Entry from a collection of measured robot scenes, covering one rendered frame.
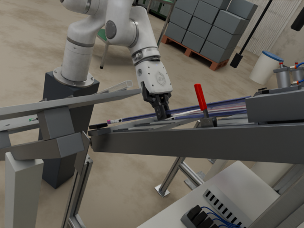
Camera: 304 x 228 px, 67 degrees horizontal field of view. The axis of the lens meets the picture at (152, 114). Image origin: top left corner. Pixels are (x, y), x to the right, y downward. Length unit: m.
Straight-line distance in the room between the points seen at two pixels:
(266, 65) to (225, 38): 1.16
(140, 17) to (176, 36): 4.35
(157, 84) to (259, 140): 0.33
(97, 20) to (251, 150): 0.82
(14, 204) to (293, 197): 0.57
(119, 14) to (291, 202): 0.54
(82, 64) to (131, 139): 0.55
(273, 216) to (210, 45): 4.46
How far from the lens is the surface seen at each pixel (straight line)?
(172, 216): 0.84
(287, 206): 0.42
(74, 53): 1.07
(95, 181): 1.63
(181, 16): 5.01
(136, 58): 0.68
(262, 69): 5.41
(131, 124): 0.92
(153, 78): 0.65
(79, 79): 1.13
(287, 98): 0.45
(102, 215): 1.50
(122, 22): 0.64
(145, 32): 0.69
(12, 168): 0.58
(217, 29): 4.74
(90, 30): 1.05
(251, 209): 1.07
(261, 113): 0.47
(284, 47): 8.90
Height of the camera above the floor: 1.26
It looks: 31 degrees down
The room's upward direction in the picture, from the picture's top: 23 degrees clockwise
